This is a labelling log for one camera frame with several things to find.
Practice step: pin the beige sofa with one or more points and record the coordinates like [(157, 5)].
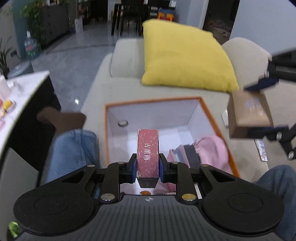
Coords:
[(119, 80)]

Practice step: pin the white cup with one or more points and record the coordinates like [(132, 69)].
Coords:
[(5, 91)]

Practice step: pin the dark cabinet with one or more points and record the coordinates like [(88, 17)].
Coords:
[(55, 22)]

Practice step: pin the brown sock foot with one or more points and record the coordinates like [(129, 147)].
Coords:
[(63, 122)]

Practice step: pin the dark dining table chairs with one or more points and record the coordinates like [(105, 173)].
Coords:
[(139, 12)]

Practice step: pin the potted green plant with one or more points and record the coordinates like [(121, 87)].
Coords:
[(33, 13)]

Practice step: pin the white marble coffee table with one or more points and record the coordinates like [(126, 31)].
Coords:
[(23, 91)]

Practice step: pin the blue jeans leg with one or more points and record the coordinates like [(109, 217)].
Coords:
[(72, 150)]

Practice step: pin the dark illustrated card box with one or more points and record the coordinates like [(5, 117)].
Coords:
[(148, 158)]

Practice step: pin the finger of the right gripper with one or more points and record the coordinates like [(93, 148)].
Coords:
[(283, 134), (262, 84)]

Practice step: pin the orange white storage box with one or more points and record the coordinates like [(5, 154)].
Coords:
[(180, 121)]

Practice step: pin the yellow pillow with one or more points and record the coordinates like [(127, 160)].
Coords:
[(184, 56)]

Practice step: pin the gold small box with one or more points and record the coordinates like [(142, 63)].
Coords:
[(247, 111)]

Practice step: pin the white long box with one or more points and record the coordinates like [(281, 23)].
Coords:
[(225, 118)]

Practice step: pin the pink card wallet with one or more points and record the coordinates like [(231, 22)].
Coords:
[(180, 154)]

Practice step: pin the water jug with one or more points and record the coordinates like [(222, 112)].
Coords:
[(31, 46)]

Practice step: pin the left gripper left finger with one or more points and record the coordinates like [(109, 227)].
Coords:
[(114, 175)]

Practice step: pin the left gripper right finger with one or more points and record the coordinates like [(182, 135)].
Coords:
[(180, 179)]

